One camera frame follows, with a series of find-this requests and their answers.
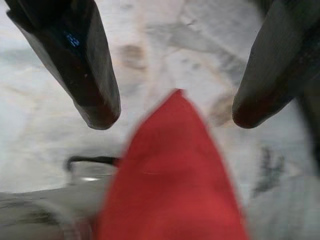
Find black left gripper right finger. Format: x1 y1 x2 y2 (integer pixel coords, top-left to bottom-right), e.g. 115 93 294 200
231 0 320 130

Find grey fabric two-seat sofa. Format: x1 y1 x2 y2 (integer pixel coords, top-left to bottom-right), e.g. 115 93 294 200
0 174 320 240

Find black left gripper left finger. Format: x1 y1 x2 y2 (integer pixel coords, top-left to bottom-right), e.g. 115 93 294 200
4 0 122 130

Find red pillow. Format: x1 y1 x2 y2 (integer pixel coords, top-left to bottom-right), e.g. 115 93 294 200
96 88 251 240

